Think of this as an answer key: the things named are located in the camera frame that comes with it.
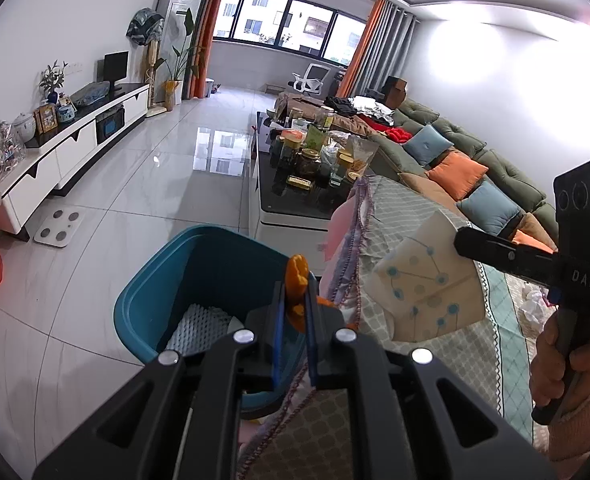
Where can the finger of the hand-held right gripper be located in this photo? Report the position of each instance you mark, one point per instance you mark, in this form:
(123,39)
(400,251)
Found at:
(500,252)

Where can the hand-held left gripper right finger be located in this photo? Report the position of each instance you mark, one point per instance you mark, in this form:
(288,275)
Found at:
(312,330)

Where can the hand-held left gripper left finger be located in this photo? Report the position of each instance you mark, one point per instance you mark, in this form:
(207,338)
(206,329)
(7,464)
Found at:
(277,330)

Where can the orange peel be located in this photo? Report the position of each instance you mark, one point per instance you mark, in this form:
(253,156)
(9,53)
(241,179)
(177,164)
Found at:
(295,272)

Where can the white foam mesh sleeve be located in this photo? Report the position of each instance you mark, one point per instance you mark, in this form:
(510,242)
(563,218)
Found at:
(200,325)

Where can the teal plastic bin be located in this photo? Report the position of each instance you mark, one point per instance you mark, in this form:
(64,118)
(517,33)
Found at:
(210,265)

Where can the person's right hand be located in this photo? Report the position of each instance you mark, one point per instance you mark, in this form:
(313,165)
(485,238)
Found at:
(545,360)

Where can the orange cushion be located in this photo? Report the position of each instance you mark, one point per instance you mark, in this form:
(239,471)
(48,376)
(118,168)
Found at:
(457,175)
(530,241)

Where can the brown cushion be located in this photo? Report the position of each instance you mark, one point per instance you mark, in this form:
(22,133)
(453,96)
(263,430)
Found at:
(540,225)

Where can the blue cushion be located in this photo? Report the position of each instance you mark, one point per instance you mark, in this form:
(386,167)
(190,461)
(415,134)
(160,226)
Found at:
(427,145)
(490,207)

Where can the crumpled white tissue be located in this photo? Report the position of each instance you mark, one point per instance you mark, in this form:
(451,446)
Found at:
(532,305)

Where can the green sofa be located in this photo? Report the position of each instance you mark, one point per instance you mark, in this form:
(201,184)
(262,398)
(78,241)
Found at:
(510,170)

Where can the patterned tablecloth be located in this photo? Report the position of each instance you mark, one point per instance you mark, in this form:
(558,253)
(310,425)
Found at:
(505,360)

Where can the black white coffee table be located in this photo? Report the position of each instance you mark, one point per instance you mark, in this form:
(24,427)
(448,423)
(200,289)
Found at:
(285,205)

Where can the red cloth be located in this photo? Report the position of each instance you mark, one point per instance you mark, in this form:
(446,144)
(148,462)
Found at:
(399,136)

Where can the group of jars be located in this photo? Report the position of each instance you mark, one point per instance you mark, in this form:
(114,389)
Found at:
(307,160)

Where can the wooden box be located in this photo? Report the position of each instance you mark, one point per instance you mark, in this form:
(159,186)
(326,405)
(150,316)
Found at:
(395,91)

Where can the black clothes pile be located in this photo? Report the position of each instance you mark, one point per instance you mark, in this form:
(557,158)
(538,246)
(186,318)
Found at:
(340,105)

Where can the white bathroom scale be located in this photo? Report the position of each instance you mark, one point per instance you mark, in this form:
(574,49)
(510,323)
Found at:
(60,229)

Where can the orange grey curtain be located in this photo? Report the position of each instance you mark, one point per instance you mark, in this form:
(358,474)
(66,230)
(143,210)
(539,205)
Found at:
(207,25)
(375,45)

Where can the white office chair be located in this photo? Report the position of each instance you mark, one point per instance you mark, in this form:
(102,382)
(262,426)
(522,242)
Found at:
(315,77)

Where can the white TV cabinet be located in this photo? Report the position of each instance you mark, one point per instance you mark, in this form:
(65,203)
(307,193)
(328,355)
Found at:
(75,155)

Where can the tall leafy potted plant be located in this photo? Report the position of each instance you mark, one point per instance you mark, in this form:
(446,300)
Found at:
(177,65)

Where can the black television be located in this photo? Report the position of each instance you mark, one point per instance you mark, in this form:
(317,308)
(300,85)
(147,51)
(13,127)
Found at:
(115,67)

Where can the black framed window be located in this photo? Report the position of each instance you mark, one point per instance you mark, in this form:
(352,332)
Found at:
(275,15)

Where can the white standing air conditioner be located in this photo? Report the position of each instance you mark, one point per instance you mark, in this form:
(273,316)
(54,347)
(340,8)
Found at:
(175,25)

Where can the white ceramic jar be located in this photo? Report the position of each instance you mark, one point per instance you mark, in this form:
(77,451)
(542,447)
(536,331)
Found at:
(25,127)

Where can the blue vase with plant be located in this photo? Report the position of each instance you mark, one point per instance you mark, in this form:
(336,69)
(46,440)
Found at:
(53,85)

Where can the covered standing fan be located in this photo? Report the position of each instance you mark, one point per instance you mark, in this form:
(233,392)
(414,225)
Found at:
(144,25)

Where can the photo frame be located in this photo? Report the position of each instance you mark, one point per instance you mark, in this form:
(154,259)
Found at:
(46,119)

